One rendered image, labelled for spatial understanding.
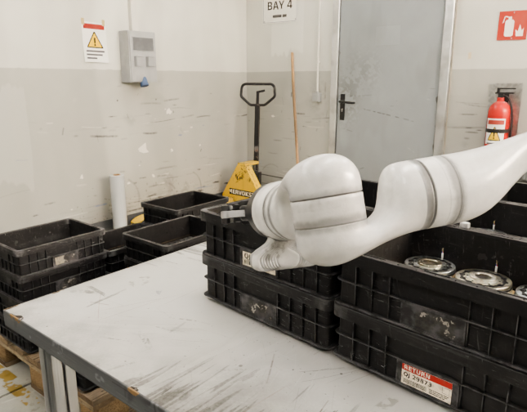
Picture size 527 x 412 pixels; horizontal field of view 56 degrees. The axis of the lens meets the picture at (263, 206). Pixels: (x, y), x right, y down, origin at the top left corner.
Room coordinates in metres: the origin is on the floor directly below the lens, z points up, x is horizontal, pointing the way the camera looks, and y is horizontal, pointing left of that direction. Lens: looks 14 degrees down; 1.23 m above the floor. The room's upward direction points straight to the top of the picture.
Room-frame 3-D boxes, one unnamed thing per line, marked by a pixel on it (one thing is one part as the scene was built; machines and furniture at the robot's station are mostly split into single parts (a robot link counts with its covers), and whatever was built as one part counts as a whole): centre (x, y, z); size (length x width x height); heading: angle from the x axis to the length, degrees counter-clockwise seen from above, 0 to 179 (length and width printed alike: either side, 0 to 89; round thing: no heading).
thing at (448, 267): (0.97, -0.35, 0.86); 0.10 x 0.10 x 0.01
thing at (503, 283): (0.90, -0.42, 0.86); 0.10 x 0.10 x 0.01
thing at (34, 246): (2.06, 0.94, 0.37); 0.40 x 0.30 x 0.45; 141
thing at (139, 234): (2.12, 0.37, 0.37); 0.40 x 0.30 x 0.45; 141
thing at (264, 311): (1.13, -0.09, 0.76); 0.40 x 0.30 x 0.12; 46
